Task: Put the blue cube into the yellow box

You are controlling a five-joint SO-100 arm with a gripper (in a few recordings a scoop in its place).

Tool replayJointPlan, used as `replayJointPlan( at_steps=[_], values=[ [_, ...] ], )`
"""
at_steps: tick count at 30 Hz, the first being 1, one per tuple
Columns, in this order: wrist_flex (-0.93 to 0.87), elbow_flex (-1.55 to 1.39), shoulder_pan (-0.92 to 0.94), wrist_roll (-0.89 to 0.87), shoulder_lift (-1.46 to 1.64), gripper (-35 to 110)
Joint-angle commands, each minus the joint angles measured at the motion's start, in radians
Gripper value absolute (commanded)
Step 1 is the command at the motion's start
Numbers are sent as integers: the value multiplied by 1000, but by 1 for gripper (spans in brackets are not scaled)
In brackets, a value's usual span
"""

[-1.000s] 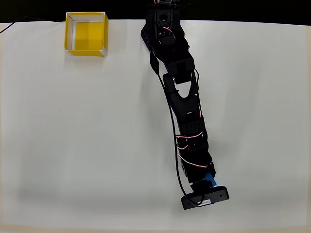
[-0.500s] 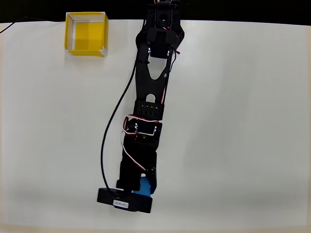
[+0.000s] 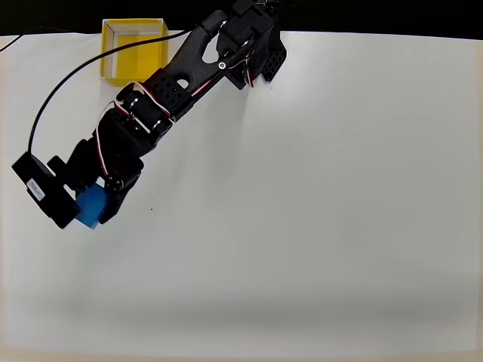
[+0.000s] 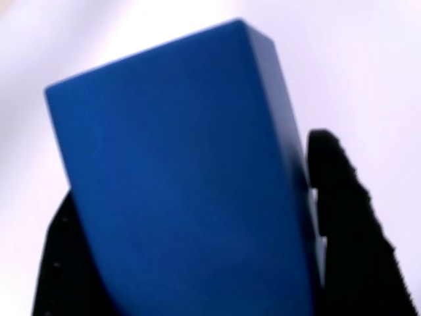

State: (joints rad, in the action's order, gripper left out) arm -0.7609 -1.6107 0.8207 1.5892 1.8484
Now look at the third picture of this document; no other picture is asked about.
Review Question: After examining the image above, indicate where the black wrist webcam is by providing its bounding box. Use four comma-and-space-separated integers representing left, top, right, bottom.
11, 151, 82, 231

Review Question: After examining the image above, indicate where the thin black cable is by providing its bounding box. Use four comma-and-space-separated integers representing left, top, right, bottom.
0, 24, 103, 54

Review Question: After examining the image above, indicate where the yellow open box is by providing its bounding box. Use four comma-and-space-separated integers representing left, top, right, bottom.
99, 17, 171, 88

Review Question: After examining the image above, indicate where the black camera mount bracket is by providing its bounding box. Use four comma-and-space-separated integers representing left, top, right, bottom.
46, 155, 77, 194

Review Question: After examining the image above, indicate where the blue block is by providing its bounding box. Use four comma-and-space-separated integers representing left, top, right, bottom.
72, 182, 111, 230

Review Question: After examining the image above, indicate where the black webcam cable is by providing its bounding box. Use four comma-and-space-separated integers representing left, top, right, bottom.
27, 29, 192, 156

